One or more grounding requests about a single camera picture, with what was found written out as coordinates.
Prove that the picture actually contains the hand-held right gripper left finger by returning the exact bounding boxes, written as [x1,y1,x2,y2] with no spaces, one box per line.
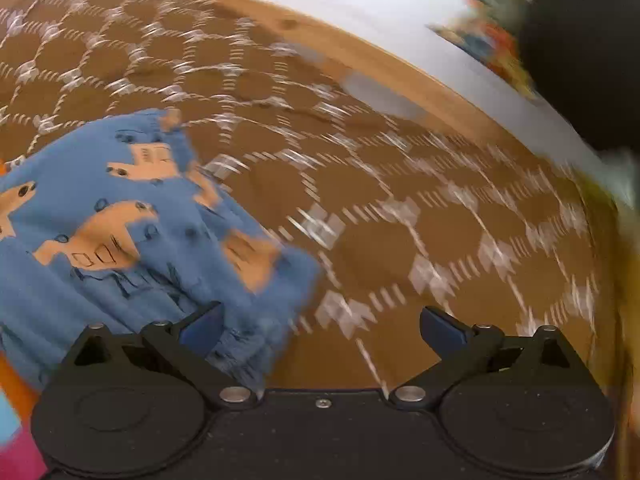
[61,301,259,409]

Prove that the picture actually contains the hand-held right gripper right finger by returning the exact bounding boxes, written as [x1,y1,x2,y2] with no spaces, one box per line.
[387,305,582,411]

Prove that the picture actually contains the blue pants with orange print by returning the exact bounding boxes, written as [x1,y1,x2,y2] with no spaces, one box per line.
[0,107,322,395]

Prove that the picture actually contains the brown patterned blanket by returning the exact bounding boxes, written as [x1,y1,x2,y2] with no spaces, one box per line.
[0,0,622,397]

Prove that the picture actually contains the colourful orange blanket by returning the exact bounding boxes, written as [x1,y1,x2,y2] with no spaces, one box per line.
[0,157,48,480]

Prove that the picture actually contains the black cloth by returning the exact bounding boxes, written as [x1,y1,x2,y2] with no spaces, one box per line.
[519,0,640,155]

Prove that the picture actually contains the green and yellow wall poster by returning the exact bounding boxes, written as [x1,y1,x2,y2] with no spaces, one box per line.
[429,0,596,102]

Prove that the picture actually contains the wooden bed frame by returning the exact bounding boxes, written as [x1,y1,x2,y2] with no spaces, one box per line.
[165,0,617,196]

